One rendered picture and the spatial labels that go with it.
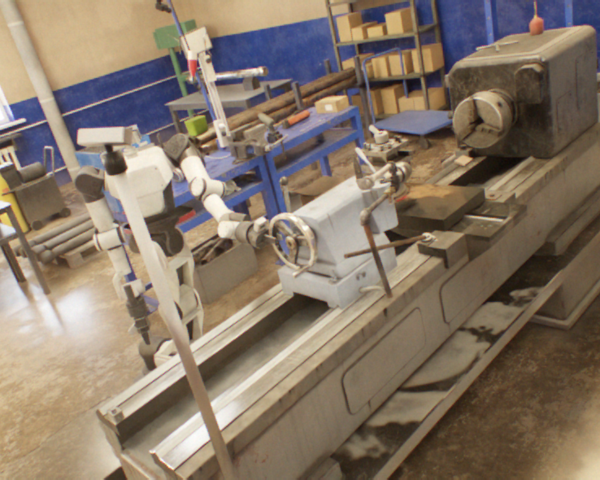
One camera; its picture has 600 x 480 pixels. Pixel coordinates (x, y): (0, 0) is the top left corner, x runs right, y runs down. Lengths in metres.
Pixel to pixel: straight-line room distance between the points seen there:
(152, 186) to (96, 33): 7.08
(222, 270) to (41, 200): 3.62
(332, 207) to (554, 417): 1.35
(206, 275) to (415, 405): 2.22
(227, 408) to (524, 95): 2.00
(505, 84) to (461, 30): 3.98
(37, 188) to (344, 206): 5.62
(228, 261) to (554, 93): 2.38
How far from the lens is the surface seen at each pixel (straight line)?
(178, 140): 2.67
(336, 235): 2.12
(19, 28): 8.93
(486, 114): 2.98
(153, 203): 2.65
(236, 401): 1.85
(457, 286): 2.51
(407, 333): 2.28
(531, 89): 3.03
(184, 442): 1.79
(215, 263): 4.22
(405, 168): 2.50
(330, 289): 2.10
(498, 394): 2.98
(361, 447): 2.23
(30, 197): 7.41
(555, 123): 3.16
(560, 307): 3.33
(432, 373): 2.47
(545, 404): 2.93
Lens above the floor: 1.93
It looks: 22 degrees down
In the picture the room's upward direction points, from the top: 15 degrees counter-clockwise
